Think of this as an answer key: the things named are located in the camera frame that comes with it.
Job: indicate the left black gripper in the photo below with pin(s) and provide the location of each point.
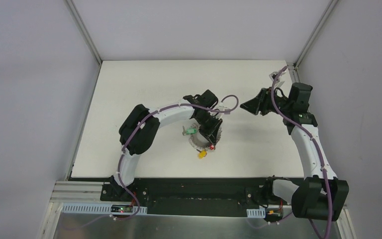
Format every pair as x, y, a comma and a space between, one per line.
211, 124

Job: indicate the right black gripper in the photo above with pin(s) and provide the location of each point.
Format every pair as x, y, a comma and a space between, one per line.
262, 103

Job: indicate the metal disc keyring with rings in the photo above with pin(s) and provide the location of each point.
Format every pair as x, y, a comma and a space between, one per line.
197, 140

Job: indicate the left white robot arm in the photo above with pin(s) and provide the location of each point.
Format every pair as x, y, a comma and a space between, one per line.
138, 132

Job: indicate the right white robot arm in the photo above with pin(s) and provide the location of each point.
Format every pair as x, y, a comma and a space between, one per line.
309, 155

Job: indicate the silver key with green tag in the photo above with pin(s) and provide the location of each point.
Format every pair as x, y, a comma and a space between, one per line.
189, 131

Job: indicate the silver key with yellow tag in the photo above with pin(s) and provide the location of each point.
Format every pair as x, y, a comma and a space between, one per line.
201, 154

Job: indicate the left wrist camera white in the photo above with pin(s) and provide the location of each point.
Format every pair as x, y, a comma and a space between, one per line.
220, 110

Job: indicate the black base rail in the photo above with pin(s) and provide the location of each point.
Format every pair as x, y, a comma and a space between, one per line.
199, 209

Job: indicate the right white cable duct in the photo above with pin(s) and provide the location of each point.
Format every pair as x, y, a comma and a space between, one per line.
256, 213

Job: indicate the aluminium frame rail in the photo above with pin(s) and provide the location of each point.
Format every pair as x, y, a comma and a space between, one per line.
79, 191

